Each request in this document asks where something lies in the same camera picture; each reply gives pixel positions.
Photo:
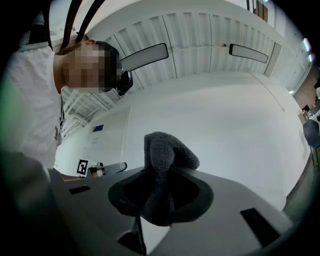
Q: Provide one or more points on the person's head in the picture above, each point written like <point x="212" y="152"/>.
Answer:
<point x="85" y="67"/>

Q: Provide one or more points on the person's white shirt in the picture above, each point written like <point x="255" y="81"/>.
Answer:
<point x="30" y="100"/>

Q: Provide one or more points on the blue door sign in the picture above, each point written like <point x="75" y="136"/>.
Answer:
<point x="98" y="128"/>

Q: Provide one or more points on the person's left forearm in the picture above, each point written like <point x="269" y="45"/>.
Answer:
<point x="70" y="178"/>

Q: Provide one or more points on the white paper notice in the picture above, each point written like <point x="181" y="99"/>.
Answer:
<point x="95" y="140"/>

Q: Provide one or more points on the long ceiling light panel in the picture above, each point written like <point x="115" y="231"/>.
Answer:
<point x="145" y="56"/>
<point x="248" y="53"/>

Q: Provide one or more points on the black head-worn camera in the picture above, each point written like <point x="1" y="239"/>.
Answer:
<point x="124" y="81"/>

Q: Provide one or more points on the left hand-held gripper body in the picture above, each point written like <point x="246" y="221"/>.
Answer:
<point x="112" y="168"/>

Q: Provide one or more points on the white door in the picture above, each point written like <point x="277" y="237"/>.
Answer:
<point x="112" y="145"/>

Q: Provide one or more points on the dark grey fluffy cloth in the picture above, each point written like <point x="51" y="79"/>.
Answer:
<point x="160" y="160"/>

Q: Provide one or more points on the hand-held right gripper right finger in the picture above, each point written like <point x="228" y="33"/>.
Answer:
<point x="225" y="200"/>

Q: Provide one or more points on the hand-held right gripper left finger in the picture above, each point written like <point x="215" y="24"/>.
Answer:
<point x="90" y="212"/>

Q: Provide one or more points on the brown cardboard box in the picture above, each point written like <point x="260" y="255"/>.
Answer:
<point x="262" y="11"/>

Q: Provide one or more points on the blue-grey chair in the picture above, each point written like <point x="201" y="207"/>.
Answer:
<point x="312" y="133"/>

